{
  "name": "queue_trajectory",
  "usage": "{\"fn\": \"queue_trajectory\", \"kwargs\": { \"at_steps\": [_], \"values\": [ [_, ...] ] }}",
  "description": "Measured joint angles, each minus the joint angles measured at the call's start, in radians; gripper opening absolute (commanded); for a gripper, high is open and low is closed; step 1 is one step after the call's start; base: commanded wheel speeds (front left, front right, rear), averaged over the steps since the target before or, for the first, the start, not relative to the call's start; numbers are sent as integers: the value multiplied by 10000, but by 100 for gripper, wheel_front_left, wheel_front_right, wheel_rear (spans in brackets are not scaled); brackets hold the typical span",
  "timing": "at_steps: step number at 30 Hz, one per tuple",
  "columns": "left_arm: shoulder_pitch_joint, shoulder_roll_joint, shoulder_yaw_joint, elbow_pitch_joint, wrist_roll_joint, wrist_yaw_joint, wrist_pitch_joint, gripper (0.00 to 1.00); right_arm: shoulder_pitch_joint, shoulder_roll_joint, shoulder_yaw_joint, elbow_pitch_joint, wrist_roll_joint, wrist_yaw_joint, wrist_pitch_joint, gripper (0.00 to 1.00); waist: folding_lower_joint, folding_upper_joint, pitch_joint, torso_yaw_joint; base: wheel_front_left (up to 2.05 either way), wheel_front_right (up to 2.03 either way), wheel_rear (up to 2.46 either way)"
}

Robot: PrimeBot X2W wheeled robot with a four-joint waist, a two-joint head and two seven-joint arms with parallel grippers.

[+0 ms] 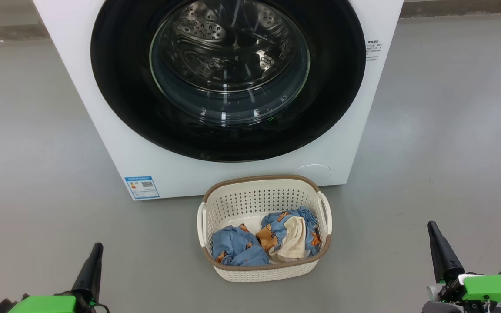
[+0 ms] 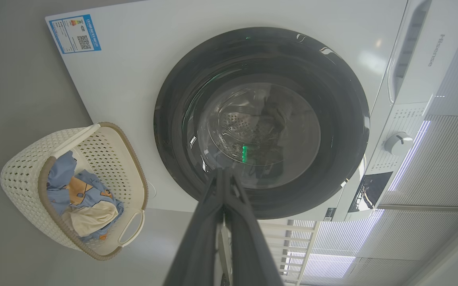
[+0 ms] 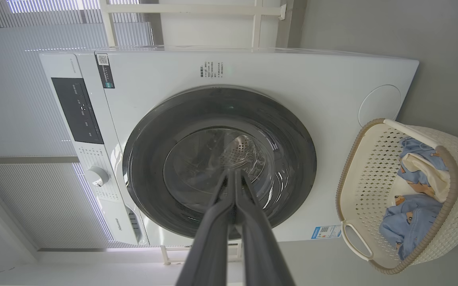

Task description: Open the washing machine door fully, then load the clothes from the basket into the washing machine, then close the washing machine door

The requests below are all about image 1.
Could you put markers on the blue garment with cream lining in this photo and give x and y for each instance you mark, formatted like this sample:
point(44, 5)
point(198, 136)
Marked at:
point(292, 237)

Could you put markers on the cream basket with brown rim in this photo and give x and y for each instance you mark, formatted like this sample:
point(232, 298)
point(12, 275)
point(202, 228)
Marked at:
point(255, 195)

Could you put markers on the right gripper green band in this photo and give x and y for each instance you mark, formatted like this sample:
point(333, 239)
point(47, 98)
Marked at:
point(494, 287)

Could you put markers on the white front-load washing machine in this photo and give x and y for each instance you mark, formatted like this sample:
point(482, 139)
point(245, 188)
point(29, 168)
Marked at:
point(124, 152)

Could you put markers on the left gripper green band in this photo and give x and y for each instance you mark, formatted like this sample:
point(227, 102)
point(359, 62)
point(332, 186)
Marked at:
point(41, 304)

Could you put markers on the blue energy label sticker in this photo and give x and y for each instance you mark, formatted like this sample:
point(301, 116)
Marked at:
point(141, 188)

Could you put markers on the round white filter cover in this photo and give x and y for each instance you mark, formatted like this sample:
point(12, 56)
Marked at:
point(313, 172)

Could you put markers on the blue cartoon print garment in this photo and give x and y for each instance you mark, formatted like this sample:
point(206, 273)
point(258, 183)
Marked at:
point(233, 245)

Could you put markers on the black round washer door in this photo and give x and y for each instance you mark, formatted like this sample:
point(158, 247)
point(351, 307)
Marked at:
point(115, 87)

